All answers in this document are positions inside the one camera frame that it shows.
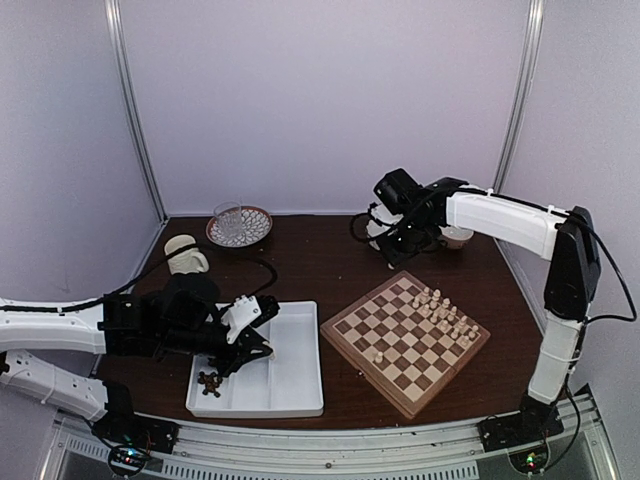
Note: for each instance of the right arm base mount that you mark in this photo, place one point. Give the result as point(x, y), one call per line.
point(508, 432)

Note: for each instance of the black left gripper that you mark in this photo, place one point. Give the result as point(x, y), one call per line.
point(251, 341)

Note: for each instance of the white plastic tray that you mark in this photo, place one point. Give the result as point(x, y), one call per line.
point(289, 387)

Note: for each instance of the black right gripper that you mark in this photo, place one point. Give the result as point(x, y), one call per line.
point(397, 257)

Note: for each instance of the white scalloped bowl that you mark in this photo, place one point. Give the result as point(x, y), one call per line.
point(380, 221)

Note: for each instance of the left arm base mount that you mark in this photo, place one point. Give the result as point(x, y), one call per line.
point(145, 433)

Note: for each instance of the cream ceramic mug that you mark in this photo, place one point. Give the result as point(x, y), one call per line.
point(189, 260)

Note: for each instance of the aluminium frame post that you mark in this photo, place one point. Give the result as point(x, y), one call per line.
point(118, 41)
point(525, 78)

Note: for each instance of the patterned brown plate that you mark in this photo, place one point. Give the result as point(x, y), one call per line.
point(256, 225)

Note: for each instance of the dark chess pieces pile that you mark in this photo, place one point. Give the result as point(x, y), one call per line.
point(210, 383)

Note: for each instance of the clear drinking glass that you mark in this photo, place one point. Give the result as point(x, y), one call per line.
point(229, 219)

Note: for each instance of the left aluminium frame post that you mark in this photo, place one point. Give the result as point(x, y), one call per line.
point(118, 41)

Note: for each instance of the wooden chess board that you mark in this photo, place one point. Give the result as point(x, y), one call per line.
point(419, 359)

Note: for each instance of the right aluminium frame post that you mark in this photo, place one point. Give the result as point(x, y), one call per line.
point(525, 78)

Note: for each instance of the cream round bowl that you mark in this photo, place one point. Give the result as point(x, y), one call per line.
point(456, 238)

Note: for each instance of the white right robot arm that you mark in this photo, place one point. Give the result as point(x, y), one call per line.
point(562, 239)

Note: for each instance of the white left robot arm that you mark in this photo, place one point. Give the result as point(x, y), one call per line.
point(36, 327)

